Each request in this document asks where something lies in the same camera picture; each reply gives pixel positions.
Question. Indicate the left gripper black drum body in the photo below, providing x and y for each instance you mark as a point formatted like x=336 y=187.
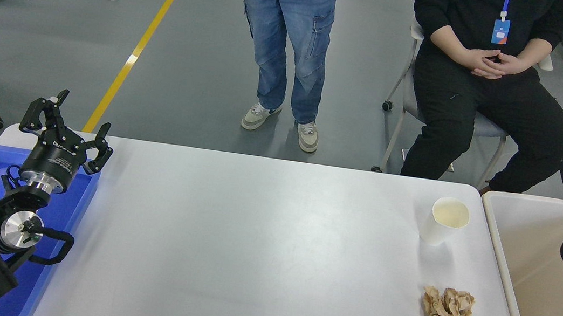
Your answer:
x=56 y=155

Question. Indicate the white paper cup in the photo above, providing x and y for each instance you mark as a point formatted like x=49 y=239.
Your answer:
x=441 y=228

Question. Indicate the tan paper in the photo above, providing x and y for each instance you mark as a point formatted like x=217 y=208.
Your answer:
x=447 y=310

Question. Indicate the seated person's left hand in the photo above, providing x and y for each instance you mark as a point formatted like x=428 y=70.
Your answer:
x=517 y=64

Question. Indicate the seated person's right hand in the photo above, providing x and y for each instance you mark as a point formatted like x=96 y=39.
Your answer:
x=479 y=61

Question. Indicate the seated person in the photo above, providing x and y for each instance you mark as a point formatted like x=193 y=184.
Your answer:
x=456 y=110

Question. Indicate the white grey office chair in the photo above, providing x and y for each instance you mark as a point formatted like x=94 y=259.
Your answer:
x=410 y=99

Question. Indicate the standing person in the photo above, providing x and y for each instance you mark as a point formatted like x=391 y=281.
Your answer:
x=281 y=33

